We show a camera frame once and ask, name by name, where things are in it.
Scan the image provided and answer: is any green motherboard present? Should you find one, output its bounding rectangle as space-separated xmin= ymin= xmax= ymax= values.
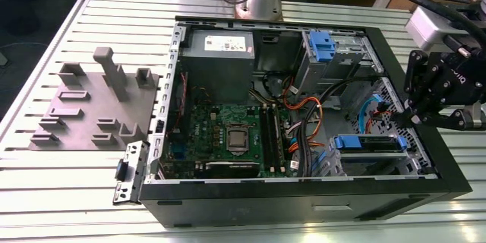
xmin=162 ymin=103 xmax=301 ymax=180

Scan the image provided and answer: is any orange wire bundle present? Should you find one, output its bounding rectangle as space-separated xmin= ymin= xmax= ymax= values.
xmin=285 ymin=97 xmax=325 ymax=153

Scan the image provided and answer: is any black RAM slot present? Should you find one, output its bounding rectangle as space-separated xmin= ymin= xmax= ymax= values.
xmin=261 ymin=104 xmax=277 ymax=171
xmin=270 ymin=104 xmax=286 ymax=170

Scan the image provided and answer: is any CPU socket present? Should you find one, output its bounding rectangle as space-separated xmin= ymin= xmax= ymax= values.
xmin=225 ymin=122 xmax=253 ymax=157

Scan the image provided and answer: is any red black power wire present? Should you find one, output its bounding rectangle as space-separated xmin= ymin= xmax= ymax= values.
xmin=372 ymin=102 xmax=404 ymax=121

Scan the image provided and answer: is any black graphics card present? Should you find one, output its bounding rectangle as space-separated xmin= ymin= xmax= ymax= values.
xmin=162 ymin=159 xmax=262 ymax=180

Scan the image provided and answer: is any metal optical drive cage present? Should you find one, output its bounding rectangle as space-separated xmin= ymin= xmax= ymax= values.
xmin=294 ymin=29 xmax=384 ymax=96

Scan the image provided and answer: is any grey power supply unit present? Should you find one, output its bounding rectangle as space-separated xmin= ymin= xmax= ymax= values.
xmin=178 ymin=29 xmax=257 ymax=106

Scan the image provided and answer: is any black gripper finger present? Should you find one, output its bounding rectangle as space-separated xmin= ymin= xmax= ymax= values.
xmin=390 ymin=50 xmax=438 ymax=122
xmin=412 ymin=107 xmax=477 ymax=130

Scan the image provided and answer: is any blue data wire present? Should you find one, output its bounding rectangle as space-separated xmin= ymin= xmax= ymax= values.
xmin=357 ymin=92 xmax=386 ymax=135

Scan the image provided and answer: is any metal disk bay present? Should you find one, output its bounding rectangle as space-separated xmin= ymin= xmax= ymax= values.
xmin=329 ymin=133 xmax=422 ymax=177

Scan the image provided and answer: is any grey parts rack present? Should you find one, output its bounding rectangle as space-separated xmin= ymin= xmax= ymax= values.
xmin=30 ymin=46 xmax=161 ymax=153

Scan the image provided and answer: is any black cable bundle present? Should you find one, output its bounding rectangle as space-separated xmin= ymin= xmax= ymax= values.
xmin=296 ymin=75 xmax=381 ymax=177

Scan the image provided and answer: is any black PC case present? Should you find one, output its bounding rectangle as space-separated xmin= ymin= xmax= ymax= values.
xmin=139 ymin=14 xmax=474 ymax=229

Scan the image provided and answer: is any silver CPU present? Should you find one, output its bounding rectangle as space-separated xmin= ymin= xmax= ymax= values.
xmin=229 ymin=131 xmax=249 ymax=149

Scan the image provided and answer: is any metal expansion slot retainer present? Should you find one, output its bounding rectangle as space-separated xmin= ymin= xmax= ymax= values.
xmin=113 ymin=140 xmax=151 ymax=206

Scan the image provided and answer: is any hard disk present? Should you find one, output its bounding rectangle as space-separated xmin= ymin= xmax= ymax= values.
xmin=334 ymin=134 xmax=410 ymax=154

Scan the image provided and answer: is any blue drive latch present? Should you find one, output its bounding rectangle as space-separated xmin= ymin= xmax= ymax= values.
xmin=309 ymin=31 xmax=338 ymax=63

